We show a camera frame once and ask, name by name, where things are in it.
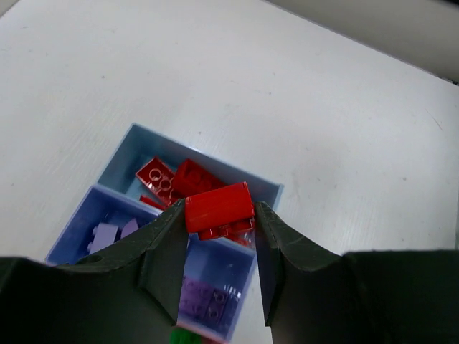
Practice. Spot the purple lego brick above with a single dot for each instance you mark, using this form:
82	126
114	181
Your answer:
209	304

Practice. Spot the green L lego stack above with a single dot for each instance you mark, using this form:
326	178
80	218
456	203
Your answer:
105	234

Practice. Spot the green lego row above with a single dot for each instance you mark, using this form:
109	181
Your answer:
183	336

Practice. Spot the periwinkle blue bin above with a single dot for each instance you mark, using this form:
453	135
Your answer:
216	261

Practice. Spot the red round flower lego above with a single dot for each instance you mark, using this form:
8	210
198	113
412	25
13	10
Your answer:
222	212

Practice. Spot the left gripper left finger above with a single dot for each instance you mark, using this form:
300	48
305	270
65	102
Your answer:
126	293

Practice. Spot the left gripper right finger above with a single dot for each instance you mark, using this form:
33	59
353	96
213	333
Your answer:
311	295

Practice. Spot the light blue bin right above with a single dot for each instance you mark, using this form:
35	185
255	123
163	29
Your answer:
141	145

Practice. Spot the red bricks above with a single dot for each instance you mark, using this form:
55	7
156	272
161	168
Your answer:
167	186

